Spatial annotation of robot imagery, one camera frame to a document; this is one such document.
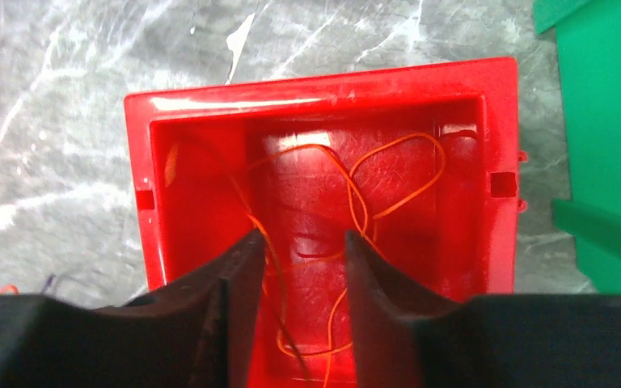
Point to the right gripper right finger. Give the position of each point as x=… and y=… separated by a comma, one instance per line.
x=406, y=335

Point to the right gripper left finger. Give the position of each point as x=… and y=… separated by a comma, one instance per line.
x=197, y=331

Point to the right red plastic bin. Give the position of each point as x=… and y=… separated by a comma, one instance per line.
x=423, y=159

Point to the green plastic bin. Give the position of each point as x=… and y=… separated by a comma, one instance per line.
x=588, y=41

